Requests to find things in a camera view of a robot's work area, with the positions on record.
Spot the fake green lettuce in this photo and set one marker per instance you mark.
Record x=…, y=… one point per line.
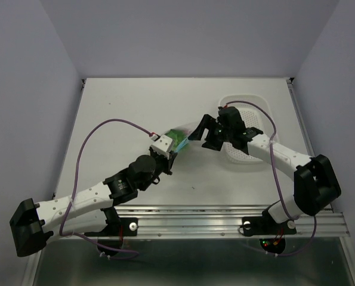
x=180, y=139

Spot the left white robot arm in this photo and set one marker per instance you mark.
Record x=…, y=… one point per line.
x=33, y=225

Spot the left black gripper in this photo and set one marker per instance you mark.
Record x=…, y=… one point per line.
x=167, y=162

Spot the white perforated basket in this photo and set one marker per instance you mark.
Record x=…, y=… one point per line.
x=252, y=117

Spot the aluminium mounting rail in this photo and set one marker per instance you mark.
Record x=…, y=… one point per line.
x=218, y=222

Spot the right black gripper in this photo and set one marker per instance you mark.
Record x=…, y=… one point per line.
x=206, y=123

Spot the clear zip top bag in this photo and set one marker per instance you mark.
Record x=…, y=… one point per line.
x=191, y=125

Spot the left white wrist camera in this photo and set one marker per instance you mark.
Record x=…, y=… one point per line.
x=163, y=145

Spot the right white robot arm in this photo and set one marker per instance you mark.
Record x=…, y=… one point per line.
x=315, y=182

